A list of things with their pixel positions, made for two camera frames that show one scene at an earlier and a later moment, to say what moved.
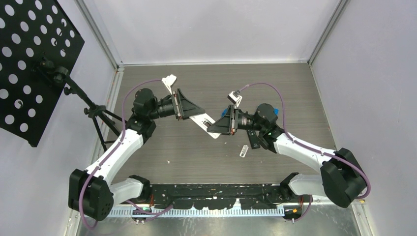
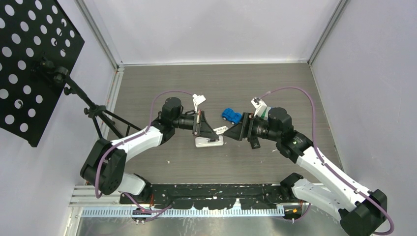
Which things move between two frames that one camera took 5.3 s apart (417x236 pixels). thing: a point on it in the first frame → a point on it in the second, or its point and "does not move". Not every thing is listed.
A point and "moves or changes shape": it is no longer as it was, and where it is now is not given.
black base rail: (249, 195) does not move
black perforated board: (37, 38) does not move
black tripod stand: (44, 69) does not move
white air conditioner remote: (204, 121) moves or changes shape
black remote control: (253, 138) does not move
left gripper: (183, 108) → (202, 129)
